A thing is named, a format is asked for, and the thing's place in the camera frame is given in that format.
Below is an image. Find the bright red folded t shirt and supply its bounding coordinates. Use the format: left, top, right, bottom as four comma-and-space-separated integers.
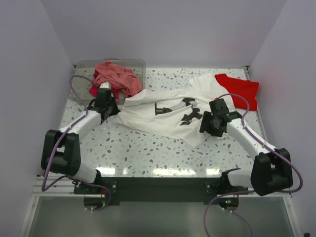
215, 74, 260, 111

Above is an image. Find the pink t shirt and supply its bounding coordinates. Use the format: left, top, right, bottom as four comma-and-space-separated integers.
93, 60, 143, 97

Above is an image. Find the white printed t shirt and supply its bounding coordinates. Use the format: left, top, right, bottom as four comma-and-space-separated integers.
113, 74, 235, 148

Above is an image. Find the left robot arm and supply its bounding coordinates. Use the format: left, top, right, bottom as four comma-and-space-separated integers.
41, 88, 119, 194

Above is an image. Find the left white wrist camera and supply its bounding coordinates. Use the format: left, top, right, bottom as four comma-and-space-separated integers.
99, 81, 111, 89

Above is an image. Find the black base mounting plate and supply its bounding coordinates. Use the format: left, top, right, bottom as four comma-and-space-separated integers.
73, 177, 248, 207

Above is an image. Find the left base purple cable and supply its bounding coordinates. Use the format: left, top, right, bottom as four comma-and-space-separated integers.
83, 184, 113, 212

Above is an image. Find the dark red t shirt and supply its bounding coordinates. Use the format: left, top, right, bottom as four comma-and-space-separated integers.
89, 82, 125, 99

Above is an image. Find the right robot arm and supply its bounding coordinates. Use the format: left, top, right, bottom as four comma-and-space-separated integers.
199, 98, 293, 196

